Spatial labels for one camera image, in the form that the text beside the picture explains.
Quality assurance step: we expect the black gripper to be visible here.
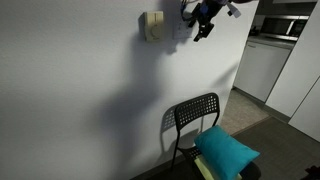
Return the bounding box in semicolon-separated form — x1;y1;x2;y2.
188;0;231;43

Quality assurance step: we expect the small black countertop appliance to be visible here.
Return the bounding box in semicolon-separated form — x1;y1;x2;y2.
248;26;261;37

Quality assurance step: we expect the white low cabinet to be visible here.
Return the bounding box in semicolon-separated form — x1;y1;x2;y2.
233;39;293;103

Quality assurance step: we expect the grey countertop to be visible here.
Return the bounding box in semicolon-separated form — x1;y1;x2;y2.
246;34;298;51

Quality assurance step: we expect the stainless steel microwave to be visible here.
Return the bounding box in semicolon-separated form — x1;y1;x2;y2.
259;15;310;43

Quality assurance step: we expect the black perforated chair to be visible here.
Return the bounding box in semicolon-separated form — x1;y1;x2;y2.
170;92;263;180

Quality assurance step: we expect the white tall cabinet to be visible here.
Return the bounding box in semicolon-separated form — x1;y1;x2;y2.
264;0;320;143

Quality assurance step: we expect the teal pillow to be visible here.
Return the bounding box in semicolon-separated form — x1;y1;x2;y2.
193;125;261;180

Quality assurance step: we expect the pale yellow cushion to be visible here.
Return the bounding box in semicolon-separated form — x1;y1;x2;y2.
194;156;243;180

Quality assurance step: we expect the dark bag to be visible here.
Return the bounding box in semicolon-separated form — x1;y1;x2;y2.
303;165;320;180

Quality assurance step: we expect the white double switch plate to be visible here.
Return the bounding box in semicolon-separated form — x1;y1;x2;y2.
172;13;195;40

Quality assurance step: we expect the beige wall thermostat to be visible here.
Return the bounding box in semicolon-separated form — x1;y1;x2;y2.
143;10;165;43

